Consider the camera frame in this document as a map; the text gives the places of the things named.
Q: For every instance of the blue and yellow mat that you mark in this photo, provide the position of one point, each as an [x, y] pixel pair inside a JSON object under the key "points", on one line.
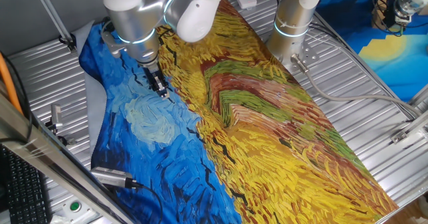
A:
{"points": [[401, 73]]}

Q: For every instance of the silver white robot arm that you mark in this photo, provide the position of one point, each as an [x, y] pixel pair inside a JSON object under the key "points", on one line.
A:
{"points": [[409, 1], [133, 20]]}

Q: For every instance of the painted wheatfield print cloth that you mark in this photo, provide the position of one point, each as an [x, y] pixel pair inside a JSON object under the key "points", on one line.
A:
{"points": [[250, 133]]}

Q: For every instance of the grey metal rod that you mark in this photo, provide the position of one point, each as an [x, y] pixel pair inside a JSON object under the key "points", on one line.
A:
{"points": [[50, 13]]}

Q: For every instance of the wooden cube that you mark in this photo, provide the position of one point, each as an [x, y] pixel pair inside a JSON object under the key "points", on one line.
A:
{"points": [[379, 13]]}

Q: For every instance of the black keyboard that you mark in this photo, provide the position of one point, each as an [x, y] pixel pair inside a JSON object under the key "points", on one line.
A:
{"points": [[23, 190]]}

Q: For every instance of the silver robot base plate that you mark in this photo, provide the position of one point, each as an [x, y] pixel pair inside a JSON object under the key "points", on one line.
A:
{"points": [[309, 55]]}

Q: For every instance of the short aluminium profile bar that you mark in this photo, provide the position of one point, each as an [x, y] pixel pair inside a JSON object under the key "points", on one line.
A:
{"points": [[409, 128]]}

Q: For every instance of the silver ribbed camera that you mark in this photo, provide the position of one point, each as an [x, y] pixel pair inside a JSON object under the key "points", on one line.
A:
{"points": [[110, 177]]}

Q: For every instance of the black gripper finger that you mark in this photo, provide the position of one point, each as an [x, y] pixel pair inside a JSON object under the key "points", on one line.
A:
{"points": [[155, 83], [164, 85]]}

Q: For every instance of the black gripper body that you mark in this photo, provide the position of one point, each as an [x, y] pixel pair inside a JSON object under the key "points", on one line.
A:
{"points": [[152, 71]]}

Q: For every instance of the aluminium frame beam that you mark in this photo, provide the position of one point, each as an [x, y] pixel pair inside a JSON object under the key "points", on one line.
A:
{"points": [[50, 157]]}

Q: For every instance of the grey box with green button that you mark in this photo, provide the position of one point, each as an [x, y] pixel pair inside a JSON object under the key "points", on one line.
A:
{"points": [[78, 209]]}

